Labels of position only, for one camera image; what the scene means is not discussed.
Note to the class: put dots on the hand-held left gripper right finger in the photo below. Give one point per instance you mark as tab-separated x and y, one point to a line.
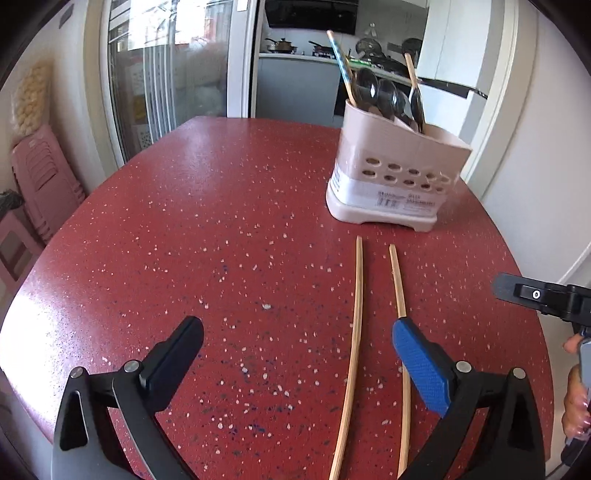
422	364

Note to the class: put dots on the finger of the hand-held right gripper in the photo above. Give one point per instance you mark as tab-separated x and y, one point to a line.
531	295

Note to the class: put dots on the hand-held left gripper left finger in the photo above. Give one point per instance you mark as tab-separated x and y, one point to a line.
173	364

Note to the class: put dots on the plain bamboo chopstick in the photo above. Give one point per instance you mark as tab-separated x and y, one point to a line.
398	286
354	323

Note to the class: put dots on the beige plastic utensil holder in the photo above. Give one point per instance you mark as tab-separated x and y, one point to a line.
388	152

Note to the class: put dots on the large dark metal spoon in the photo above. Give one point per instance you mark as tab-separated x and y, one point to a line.
367	87

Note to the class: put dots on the patterned wooden chopstick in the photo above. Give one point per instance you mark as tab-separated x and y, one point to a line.
412	71
341	64

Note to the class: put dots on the person's right hand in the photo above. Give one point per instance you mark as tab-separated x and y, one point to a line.
575	406

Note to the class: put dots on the single pink plastic stool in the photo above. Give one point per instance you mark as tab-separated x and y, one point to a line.
18	249

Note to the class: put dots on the stack of pink plastic stools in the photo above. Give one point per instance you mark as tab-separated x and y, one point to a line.
46	180

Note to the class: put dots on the black saucepan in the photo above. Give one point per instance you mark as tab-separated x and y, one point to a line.
411	45

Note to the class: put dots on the dark wok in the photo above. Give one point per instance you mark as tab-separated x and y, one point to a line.
369	48

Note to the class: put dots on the sliding glass door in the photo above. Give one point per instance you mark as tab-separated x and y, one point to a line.
175	64

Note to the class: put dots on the cream bubble bag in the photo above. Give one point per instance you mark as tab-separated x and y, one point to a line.
30	99

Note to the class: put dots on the kitchen counter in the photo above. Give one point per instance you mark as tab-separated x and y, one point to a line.
300	87

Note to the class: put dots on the black frying pan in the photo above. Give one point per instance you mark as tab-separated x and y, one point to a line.
323	50

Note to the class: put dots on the metal cooking pot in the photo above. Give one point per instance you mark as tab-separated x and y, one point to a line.
280	46

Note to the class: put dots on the black range hood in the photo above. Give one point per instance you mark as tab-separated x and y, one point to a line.
309	16

